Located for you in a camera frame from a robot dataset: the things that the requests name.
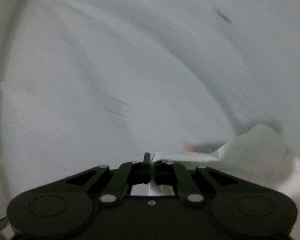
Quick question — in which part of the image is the white carrot-print bed sheet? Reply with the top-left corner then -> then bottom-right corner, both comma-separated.
0,0 -> 300,165

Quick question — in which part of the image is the white garment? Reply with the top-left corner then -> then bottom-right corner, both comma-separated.
148,123 -> 300,197

